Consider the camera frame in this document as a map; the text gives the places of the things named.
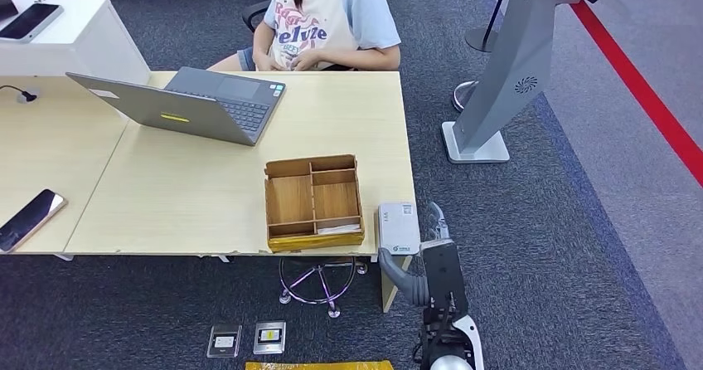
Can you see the dark device on cabinet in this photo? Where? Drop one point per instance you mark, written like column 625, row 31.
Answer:
column 5, row 6

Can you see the white cabinet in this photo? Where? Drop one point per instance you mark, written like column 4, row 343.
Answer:
column 93, row 49

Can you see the black smartphone with grey case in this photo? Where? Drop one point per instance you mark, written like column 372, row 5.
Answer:
column 30, row 21

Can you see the person's right hand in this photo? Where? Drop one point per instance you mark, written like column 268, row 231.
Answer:
column 270, row 62

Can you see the grey laptop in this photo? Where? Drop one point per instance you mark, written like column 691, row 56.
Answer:
column 165, row 109

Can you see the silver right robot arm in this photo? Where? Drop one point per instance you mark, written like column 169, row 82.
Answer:
column 445, row 279

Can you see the silver floor socket yellow label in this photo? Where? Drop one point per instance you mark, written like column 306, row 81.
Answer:
column 269, row 338

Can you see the black smartphone with pale case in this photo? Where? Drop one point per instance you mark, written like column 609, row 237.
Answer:
column 27, row 219

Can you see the white card reader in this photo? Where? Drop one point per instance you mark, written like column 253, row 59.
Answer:
column 398, row 227

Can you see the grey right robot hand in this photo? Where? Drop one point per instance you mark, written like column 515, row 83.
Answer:
column 439, row 225

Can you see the chrome stanchion base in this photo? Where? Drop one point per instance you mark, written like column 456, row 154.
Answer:
column 463, row 95

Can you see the red floor tape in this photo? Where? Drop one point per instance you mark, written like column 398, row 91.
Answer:
column 631, row 81

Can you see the light wood desk leg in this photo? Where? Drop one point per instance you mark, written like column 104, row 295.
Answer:
column 391, row 300

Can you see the person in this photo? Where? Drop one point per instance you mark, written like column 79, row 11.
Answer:
column 340, row 5

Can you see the silver floor socket dark frame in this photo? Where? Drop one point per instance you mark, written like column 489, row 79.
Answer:
column 224, row 341

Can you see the wooden compartment box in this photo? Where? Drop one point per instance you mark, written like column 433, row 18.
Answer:
column 291, row 200

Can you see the white room key card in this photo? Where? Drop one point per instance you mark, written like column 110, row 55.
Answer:
column 339, row 228

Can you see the chrome stool base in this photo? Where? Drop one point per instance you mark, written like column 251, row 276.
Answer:
column 318, row 279

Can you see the yellow tape strip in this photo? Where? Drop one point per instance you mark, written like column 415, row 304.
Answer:
column 318, row 366

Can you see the person's left hand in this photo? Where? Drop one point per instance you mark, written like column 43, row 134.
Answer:
column 306, row 59

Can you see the grey kiosk stand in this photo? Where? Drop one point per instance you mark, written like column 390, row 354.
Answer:
column 511, row 54

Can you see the black stanchion pole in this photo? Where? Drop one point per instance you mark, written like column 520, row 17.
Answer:
column 483, row 39

